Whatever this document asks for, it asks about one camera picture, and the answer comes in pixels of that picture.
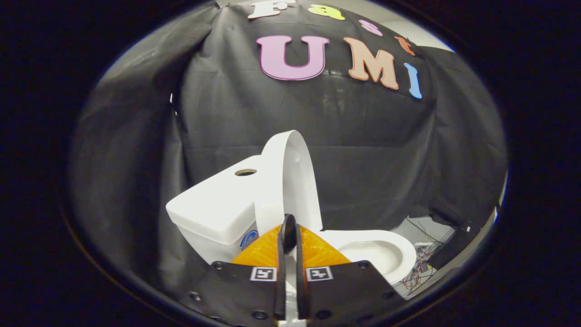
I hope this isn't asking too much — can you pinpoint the dark flat panel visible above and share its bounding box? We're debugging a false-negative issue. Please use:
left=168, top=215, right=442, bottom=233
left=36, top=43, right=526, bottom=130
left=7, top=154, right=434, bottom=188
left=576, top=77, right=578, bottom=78
left=429, top=218, right=483, bottom=271

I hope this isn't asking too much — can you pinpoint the white toilet lid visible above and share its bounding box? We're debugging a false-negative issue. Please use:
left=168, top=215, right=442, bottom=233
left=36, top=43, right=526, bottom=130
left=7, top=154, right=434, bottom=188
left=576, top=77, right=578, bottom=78
left=254, top=130, right=324, bottom=256

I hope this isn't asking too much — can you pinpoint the black backdrop cloth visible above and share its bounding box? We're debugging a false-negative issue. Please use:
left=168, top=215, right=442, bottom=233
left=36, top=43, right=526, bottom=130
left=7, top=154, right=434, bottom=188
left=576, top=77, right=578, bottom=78
left=68, top=0, right=508, bottom=301

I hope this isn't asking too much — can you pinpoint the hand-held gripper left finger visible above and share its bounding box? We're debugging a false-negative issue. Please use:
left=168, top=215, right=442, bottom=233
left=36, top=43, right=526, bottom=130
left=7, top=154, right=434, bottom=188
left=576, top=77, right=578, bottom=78
left=179, top=223, right=288, bottom=327

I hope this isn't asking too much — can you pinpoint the tangle of black cables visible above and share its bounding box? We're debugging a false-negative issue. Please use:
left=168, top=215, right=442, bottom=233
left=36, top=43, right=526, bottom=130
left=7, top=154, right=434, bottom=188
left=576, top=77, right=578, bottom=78
left=399, top=217, right=455, bottom=291

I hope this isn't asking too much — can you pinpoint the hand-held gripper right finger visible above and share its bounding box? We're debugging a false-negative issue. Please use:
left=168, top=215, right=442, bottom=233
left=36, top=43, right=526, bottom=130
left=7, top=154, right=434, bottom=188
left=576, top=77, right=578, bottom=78
left=296, top=225, right=407, bottom=327

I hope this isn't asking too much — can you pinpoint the red cable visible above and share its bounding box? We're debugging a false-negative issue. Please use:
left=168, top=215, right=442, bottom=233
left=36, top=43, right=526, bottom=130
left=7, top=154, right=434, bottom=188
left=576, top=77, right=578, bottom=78
left=403, top=267, right=430, bottom=291

